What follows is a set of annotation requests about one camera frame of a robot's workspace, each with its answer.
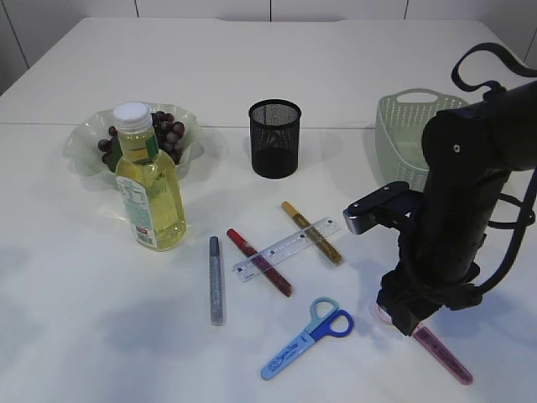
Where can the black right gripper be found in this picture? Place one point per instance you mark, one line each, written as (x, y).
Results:
(422, 283)

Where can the pink safety scissors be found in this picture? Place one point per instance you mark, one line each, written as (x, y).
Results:
(432, 344)

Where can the blue safety scissors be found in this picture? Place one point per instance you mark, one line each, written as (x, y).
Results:
(324, 311)

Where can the yellow liquid plastic bottle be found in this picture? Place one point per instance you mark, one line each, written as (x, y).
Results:
(147, 180)

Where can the purple grape bunch with leaves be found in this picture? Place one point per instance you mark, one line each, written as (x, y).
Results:
(169, 132)

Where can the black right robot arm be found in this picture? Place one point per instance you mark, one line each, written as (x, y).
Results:
(471, 152)

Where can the gold glitter glue pen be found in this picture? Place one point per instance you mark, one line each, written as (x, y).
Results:
(319, 241)

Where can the clear plastic ruler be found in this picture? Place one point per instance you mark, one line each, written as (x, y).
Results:
(297, 242)

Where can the blue glitter glue pen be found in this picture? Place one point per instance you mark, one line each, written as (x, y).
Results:
(216, 283)

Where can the red glitter glue pen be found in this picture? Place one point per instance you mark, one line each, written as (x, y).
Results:
(255, 264)

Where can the green woven plastic basket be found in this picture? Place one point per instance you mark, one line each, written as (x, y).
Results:
(400, 121)

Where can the black mesh pen holder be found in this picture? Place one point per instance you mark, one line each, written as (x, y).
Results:
(274, 137)

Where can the pale green wavy plate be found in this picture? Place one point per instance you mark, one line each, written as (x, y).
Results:
(81, 146)

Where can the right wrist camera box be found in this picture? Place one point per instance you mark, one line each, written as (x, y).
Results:
(392, 206)

